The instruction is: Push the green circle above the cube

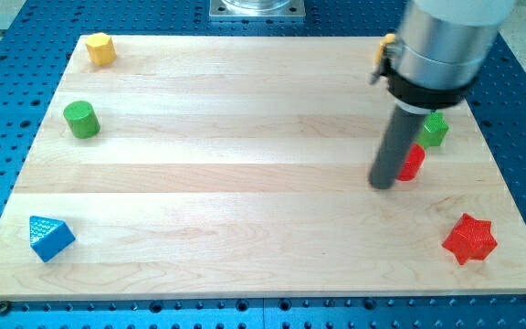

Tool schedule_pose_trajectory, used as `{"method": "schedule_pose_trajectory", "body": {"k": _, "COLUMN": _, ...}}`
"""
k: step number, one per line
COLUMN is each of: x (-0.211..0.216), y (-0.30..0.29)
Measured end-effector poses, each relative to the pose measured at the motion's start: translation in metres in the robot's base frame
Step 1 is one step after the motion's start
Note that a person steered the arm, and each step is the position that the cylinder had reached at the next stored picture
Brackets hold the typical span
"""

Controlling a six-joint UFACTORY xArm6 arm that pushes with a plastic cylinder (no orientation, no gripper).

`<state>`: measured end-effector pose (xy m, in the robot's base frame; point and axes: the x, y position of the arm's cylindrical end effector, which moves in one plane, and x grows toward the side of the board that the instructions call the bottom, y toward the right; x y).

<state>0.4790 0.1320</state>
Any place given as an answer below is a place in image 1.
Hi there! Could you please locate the red cylinder block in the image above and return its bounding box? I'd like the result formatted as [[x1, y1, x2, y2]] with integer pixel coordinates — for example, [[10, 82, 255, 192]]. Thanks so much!
[[396, 143, 426, 181]]

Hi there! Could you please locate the red star block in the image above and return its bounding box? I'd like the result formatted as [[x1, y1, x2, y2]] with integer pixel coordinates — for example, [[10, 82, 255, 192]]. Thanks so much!
[[442, 213, 499, 265]]

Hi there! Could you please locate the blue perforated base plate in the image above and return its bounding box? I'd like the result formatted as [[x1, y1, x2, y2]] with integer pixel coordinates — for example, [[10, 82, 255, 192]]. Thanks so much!
[[0, 0, 526, 328]]

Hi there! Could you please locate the green cylinder block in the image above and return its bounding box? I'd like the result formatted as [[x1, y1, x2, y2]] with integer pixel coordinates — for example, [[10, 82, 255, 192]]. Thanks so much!
[[63, 101, 100, 139]]

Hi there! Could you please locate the blue triangle block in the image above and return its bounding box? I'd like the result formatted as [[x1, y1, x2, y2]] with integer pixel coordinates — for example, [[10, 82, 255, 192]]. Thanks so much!
[[29, 216, 76, 262]]

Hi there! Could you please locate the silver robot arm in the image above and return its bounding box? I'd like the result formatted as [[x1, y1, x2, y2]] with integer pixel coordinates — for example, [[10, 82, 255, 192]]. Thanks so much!
[[370, 0, 515, 114]]

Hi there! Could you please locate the wooden board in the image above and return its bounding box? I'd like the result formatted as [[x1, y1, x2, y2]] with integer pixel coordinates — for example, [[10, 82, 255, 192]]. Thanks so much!
[[0, 36, 526, 301]]

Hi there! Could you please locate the yellow hexagon block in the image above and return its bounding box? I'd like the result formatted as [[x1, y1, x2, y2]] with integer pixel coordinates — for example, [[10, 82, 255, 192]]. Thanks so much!
[[85, 32, 117, 66]]

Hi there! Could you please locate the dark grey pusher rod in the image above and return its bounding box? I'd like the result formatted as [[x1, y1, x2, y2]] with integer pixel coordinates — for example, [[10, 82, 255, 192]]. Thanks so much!
[[368, 105, 427, 190]]

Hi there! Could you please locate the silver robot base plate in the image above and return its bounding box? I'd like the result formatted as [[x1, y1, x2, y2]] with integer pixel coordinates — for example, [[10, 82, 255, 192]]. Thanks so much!
[[209, 0, 306, 20]]

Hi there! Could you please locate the green star block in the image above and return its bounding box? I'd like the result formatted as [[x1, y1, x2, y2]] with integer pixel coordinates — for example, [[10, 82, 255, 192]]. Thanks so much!
[[416, 111, 449, 149]]

